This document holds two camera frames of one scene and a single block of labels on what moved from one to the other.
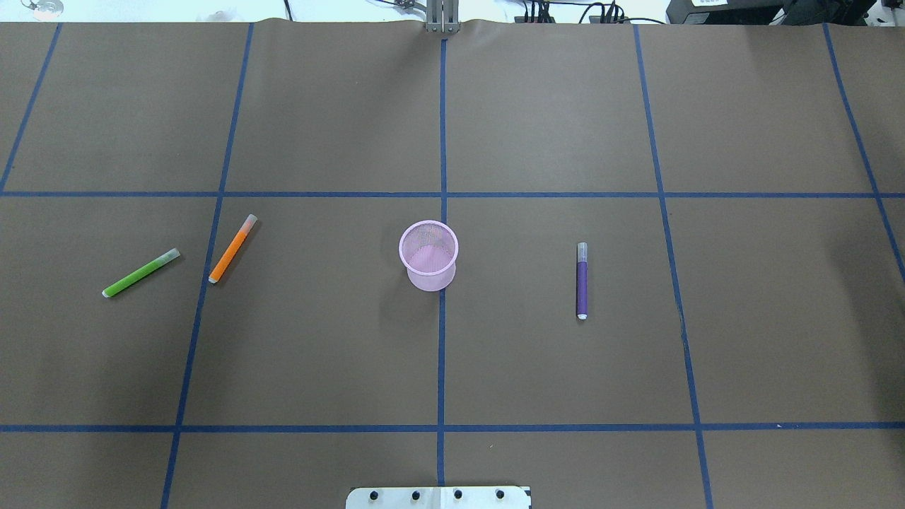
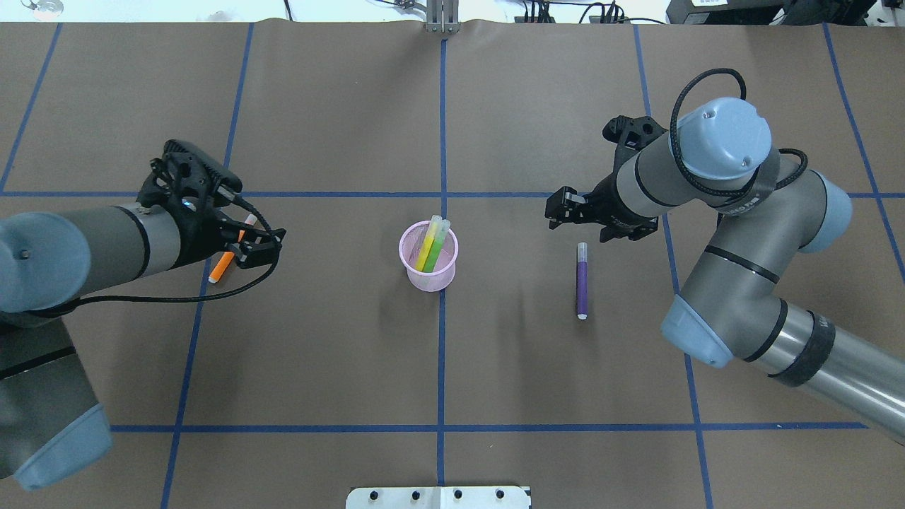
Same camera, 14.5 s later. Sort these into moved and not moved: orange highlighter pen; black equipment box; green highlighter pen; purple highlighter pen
Moved: green highlighter pen
Not moved: black equipment box; orange highlighter pen; purple highlighter pen
